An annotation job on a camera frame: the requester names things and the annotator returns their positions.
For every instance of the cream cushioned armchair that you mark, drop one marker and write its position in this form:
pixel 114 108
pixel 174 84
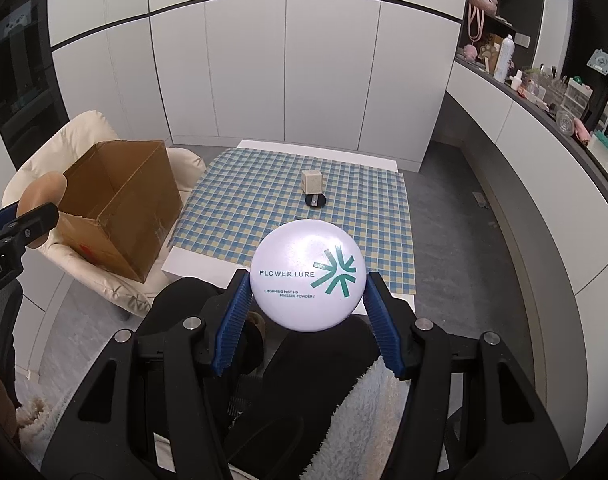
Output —
pixel 89 130

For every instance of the brown paw-print box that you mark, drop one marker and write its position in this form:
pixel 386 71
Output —
pixel 489 54

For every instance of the small white bottle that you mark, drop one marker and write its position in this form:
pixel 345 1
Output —
pixel 515 82

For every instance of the brown cardboard box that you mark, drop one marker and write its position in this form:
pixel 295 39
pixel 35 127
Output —
pixel 129 210

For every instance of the grey square mounting plate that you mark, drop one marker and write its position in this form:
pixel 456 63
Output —
pixel 602 62

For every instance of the black built-in appliance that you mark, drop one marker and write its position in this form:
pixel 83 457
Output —
pixel 19 70

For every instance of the white green filter box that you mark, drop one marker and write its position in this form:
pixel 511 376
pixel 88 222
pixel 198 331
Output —
pixel 606 155

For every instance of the beige printed carton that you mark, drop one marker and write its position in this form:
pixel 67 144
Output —
pixel 312 181

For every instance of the clear drawer organizer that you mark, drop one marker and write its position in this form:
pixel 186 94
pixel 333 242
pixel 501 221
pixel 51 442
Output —
pixel 575 100

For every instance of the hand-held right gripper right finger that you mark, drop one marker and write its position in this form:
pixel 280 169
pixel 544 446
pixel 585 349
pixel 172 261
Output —
pixel 382 327

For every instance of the person's black pants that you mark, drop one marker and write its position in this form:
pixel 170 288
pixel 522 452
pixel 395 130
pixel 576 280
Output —
pixel 304 370

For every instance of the clear glass cup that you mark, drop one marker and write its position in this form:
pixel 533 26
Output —
pixel 565 122

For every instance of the white round powder compact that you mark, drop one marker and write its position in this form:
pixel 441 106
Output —
pixel 304 280

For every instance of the small pink plush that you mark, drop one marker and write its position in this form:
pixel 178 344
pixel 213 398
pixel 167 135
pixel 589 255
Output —
pixel 470 52

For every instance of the blue yellow checkered tablecloth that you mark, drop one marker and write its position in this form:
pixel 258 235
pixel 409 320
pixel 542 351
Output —
pixel 264 195

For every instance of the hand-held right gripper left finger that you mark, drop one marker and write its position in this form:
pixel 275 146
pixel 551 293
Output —
pixel 231 325

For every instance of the white fleece garment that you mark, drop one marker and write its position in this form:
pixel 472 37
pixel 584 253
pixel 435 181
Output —
pixel 364 430

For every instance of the white spray bottle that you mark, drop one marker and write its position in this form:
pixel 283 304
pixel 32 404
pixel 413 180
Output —
pixel 503 60

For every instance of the floor outlet cover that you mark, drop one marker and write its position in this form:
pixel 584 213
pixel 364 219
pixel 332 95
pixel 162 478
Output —
pixel 481 200

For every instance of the pink soft item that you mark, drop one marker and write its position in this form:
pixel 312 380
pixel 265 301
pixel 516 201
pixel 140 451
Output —
pixel 581 131

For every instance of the black powder puff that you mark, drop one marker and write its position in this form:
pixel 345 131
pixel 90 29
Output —
pixel 316 201

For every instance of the brown egg-shaped makeup sponge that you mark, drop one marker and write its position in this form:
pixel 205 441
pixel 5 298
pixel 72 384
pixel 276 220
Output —
pixel 41 192

